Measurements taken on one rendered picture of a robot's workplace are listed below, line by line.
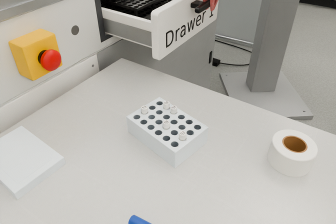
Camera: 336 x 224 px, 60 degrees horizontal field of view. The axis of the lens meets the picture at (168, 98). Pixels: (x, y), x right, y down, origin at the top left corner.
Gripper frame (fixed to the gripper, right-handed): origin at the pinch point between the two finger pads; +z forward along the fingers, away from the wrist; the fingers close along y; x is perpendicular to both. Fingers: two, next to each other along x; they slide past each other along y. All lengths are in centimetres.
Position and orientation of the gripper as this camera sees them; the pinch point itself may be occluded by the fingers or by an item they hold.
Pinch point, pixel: (210, 6)
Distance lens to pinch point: 74.1
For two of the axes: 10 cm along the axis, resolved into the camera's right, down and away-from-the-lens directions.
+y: -8.3, -3.6, 4.3
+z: -0.3, 7.9, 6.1
